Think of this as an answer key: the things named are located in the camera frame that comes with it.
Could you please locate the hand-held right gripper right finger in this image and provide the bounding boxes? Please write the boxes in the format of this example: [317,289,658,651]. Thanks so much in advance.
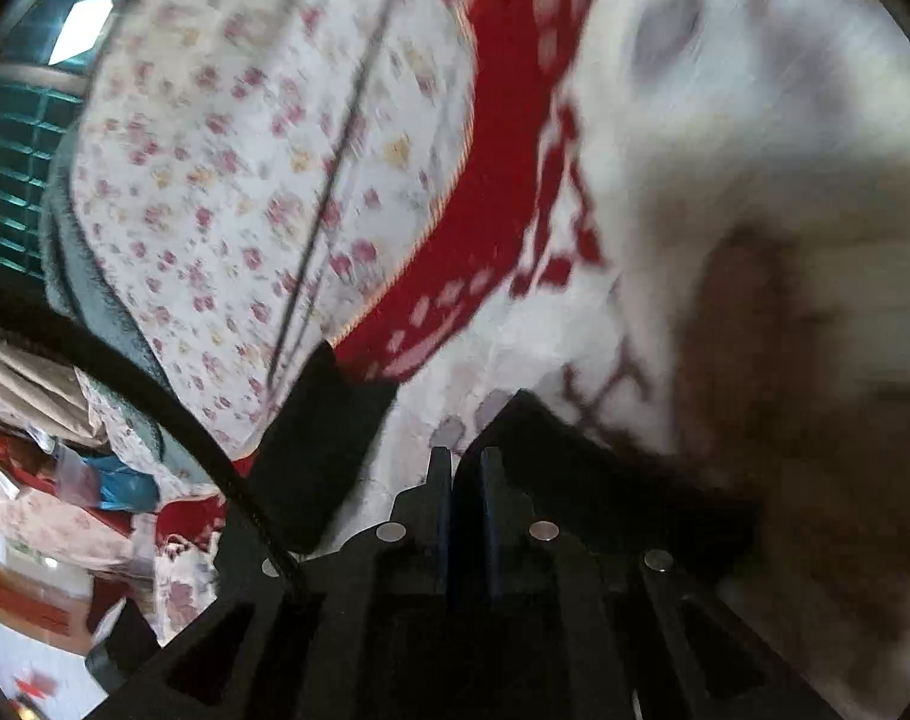
[482,448,839,720]

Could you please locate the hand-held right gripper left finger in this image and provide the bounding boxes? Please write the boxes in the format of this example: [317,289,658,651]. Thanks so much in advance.
[125,448,454,720]

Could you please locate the black pants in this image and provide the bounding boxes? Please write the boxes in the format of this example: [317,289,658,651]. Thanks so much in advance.
[252,345,760,586]

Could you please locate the floral cloth cover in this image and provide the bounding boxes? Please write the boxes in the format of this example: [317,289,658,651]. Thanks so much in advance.
[0,465,137,571]

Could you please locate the blue gift bag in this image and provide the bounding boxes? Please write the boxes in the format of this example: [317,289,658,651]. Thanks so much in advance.
[80,454,160,515]

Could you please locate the beige curtain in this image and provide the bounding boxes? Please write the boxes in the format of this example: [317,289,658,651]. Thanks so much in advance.
[0,337,88,425]

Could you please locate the red and white plush blanket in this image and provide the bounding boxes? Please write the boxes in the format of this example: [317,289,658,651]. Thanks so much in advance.
[155,0,910,713]

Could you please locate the teal fleece garment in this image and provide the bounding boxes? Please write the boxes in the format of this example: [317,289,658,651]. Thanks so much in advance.
[38,157,227,503]

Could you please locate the floral bed sheet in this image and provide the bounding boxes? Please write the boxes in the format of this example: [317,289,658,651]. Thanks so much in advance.
[72,0,546,462]

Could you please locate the window with grille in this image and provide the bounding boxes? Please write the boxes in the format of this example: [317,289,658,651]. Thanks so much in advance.
[0,67,88,278]

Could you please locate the white ceiling light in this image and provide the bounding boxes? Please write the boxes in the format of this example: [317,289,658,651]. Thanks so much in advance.
[46,0,115,65]

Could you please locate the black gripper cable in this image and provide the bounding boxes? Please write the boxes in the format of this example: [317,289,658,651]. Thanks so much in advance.
[0,292,306,586]

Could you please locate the thin grey cable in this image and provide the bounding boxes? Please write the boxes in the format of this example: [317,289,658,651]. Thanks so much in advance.
[267,0,400,387]

